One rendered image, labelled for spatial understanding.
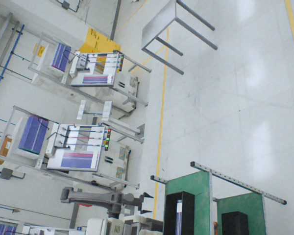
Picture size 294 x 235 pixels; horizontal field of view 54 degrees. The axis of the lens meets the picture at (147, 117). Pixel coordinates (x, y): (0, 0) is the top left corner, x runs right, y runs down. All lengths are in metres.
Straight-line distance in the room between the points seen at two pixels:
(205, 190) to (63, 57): 3.68
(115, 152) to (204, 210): 2.85
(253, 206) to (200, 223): 0.65
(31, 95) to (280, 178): 4.90
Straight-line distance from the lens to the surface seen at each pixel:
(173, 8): 3.98
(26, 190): 5.69
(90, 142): 4.22
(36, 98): 6.29
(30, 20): 6.89
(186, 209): 1.99
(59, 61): 4.99
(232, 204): 2.62
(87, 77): 4.92
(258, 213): 2.47
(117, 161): 4.61
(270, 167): 2.93
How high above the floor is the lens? 2.37
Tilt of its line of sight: 30 degrees down
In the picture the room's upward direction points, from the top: 64 degrees counter-clockwise
